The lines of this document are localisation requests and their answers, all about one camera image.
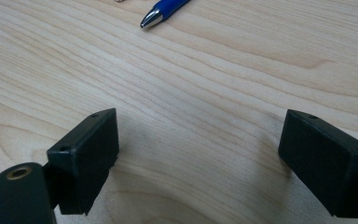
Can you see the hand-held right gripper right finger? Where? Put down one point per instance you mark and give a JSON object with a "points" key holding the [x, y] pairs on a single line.
{"points": [[329, 168]]}

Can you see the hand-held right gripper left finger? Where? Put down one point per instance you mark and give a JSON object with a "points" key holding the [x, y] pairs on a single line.
{"points": [[84, 161]]}

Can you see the blue pen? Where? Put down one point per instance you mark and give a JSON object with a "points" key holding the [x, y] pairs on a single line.
{"points": [[167, 7]]}

